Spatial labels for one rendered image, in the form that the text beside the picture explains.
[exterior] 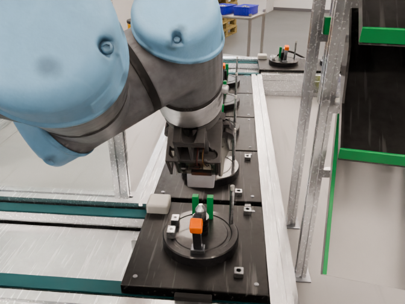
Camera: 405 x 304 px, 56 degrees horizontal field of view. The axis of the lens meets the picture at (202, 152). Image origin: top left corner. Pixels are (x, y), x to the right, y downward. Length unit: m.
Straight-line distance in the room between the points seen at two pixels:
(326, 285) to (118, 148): 0.50
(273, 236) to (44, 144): 0.54
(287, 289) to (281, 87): 1.27
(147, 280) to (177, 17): 0.46
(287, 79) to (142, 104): 1.52
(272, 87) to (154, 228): 1.19
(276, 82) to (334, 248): 1.23
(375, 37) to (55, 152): 0.38
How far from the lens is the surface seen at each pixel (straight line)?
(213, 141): 0.49
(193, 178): 0.62
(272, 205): 0.87
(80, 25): 0.18
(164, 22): 0.32
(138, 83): 0.32
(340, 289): 0.85
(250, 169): 0.96
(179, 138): 0.43
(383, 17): 0.57
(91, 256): 0.82
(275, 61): 1.92
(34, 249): 0.87
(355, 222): 0.69
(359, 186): 0.70
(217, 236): 0.72
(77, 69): 0.17
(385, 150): 0.60
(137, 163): 1.23
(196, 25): 0.31
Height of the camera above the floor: 1.45
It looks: 27 degrees down
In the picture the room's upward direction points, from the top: straight up
